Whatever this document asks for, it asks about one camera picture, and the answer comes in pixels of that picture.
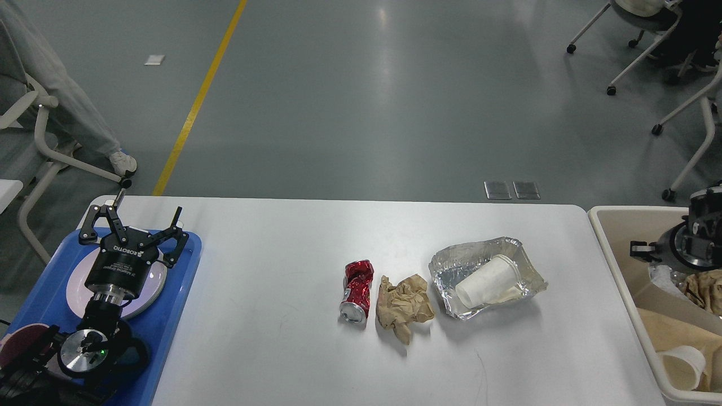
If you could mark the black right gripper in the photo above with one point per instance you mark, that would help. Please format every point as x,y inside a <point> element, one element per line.
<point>694,245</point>

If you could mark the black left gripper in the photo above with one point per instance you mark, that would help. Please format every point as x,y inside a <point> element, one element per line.
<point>124,262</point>

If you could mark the brown paper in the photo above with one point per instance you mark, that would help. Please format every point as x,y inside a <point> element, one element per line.
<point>704,290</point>
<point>399,306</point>

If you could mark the brown paper bag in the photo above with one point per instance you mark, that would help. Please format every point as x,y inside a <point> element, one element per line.
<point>670,322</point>

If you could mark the pink plate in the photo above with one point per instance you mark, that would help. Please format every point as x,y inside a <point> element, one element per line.
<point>77,295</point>

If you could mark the pink mug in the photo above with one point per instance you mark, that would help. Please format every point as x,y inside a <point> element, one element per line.
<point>30,349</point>

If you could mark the aluminium foil sheet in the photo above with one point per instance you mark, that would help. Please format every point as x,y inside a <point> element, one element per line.
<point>452,264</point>
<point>661,276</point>

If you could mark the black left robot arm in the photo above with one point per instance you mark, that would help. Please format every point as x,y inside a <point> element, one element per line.
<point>98,325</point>

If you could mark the beige plastic bin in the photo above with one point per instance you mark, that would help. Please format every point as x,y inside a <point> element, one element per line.
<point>615,227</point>

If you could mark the green plate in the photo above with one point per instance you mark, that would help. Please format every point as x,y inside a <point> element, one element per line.
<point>133,308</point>

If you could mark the blue plastic tray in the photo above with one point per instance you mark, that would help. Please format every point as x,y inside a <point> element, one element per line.
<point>155,327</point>

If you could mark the person in grey trousers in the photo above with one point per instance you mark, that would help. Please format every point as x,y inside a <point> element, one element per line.
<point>76,121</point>

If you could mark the dark blue mug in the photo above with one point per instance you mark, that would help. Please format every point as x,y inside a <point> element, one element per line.
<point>128,358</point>

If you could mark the white side table corner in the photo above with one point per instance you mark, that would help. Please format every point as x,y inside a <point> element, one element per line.
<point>9,191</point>

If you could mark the grey office chair left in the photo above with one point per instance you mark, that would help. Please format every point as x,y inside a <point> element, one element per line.
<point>27,105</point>

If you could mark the white paper cup lying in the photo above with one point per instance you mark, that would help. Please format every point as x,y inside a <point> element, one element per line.
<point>496,281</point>

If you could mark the metal floor socket plates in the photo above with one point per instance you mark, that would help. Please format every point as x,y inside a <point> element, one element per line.
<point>503,191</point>

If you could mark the person in black seated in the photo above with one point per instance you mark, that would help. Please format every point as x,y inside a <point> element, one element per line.
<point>697,32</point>

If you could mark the crushed red soda can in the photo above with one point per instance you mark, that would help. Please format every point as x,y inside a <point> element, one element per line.
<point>356,302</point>

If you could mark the white chair right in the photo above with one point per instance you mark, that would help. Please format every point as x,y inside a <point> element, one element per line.
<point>658,18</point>

